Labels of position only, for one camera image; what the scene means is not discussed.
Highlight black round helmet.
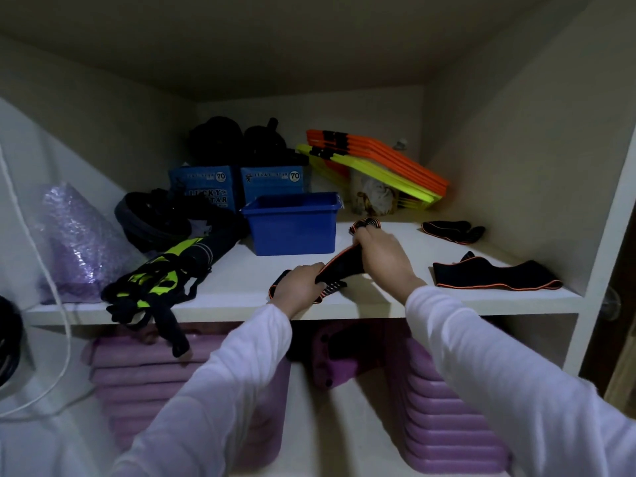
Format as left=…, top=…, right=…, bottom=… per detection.
left=114, top=188, right=249, bottom=255

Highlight small blue cardboard box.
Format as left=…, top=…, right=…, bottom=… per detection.
left=240, top=165, right=312, bottom=205

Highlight black and green gloves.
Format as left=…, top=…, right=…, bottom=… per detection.
left=101, top=228, right=240, bottom=359

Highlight wide stack of purple foam mats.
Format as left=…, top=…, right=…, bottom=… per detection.
left=81, top=323, right=292, bottom=466

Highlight person's right hand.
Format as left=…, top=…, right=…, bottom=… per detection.
left=352, top=226, right=428, bottom=303

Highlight black round weight plate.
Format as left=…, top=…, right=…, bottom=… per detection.
left=0, top=295, right=25, bottom=389

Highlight narrow stack of purple foam mats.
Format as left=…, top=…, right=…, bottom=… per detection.
left=385, top=318, right=511, bottom=475

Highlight black exercise wheel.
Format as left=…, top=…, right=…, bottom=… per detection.
left=190, top=116, right=245, bottom=167
left=242, top=117, right=309, bottom=168

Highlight purple bubble wrap bag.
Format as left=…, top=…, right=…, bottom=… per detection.
left=32, top=183, right=146, bottom=305

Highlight stack of yellow flat hurdles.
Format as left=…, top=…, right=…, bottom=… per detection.
left=296, top=144, right=444, bottom=210

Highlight white shelf board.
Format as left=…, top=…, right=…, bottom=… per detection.
left=22, top=221, right=585, bottom=328

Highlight large blue cardboard box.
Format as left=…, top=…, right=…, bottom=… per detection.
left=168, top=165, right=244, bottom=214

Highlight person's right forearm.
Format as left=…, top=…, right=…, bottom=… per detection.
left=404, top=285, right=636, bottom=477

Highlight person's left hand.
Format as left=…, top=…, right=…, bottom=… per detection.
left=271, top=263, right=327, bottom=320

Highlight blue plastic bin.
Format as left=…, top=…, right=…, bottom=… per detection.
left=241, top=191, right=344, bottom=257

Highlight clear knob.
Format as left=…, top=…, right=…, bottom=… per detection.
left=598, top=287, right=622, bottom=321

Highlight person's left forearm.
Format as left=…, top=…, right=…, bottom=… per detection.
left=108, top=303, right=294, bottom=477

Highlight white cord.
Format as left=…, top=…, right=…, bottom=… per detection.
left=0, top=143, right=100, bottom=421

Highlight clear plastic bag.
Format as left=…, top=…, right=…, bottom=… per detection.
left=350, top=169, right=399, bottom=217

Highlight stack of orange flat hurdles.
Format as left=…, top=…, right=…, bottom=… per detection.
left=305, top=129, right=451, bottom=197

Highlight purple and black foam block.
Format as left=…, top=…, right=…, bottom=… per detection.
left=310, top=320, right=394, bottom=391

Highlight long black orange-trimmed strap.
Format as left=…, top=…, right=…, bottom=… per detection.
left=432, top=251, right=564, bottom=292

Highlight black orange-trimmed support sleeve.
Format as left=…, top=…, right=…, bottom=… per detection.
left=268, top=218, right=383, bottom=306

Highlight short black orange-trimmed strap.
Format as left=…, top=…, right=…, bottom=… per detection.
left=421, top=220, right=487, bottom=246

